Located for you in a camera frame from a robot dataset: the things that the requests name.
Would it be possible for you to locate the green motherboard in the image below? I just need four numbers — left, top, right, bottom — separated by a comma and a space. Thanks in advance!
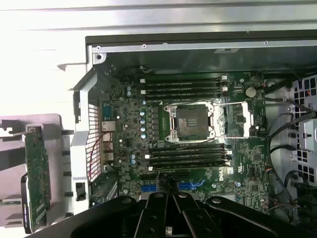
98, 70, 270, 214

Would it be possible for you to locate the silver socket cover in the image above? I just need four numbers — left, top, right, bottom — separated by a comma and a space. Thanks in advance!
212, 101, 256, 138

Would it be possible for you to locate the silver drive cage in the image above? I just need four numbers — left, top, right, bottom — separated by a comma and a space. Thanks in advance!
291, 74, 317, 184

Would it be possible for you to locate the metal rear port stack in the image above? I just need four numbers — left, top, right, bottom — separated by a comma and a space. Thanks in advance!
98, 98, 117, 166

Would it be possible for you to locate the open black PC case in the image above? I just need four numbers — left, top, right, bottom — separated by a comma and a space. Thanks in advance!
56, 32, 317, 228

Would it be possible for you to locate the thin red wire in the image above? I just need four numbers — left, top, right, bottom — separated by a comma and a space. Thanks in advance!
89, 132, 106, 178

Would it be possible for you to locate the grey plastic parts rack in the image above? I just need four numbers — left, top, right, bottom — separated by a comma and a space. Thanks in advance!
0, 113, 75, 230

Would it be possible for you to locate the black wire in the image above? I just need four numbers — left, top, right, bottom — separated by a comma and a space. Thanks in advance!
267, 113, 302, 156
264, 95, 317, 114

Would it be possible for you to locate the black RAM slot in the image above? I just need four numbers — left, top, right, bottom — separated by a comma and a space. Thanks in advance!
140, 87, 228, 94
145, 93, 222, 99
145, 82, 222, 88
151, 159, 227, 165
140, 75, 228, 82
150, 147, 227, 154

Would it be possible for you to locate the black case lock slider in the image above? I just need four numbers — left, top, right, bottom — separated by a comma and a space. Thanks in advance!
75, 182, 87, 202

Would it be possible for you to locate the silver coin battery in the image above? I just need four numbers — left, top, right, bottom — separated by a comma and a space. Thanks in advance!
245, 86, 257, 99

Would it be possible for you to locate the CPU socket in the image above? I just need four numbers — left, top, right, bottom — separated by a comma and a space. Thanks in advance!
163, 103, 215, 143

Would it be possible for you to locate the black expansion slot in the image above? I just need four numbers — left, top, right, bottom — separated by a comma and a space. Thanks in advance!
142, 173, 189, 181

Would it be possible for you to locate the blue expansion slot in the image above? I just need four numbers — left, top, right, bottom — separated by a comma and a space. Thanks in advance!
140, 181, 206, 192

